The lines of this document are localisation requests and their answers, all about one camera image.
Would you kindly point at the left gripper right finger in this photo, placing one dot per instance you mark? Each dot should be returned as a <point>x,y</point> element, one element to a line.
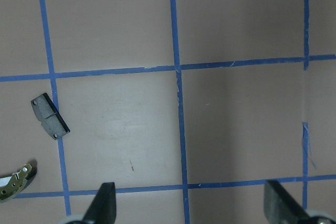
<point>281,207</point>

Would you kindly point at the olive green brake shoe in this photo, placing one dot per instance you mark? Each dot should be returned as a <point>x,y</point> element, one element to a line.
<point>13,184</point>

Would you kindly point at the dark grey brake pad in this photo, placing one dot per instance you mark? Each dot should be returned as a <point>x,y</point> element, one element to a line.
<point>47,114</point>

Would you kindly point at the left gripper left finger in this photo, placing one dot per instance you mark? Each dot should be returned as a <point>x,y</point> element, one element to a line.
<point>103,208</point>

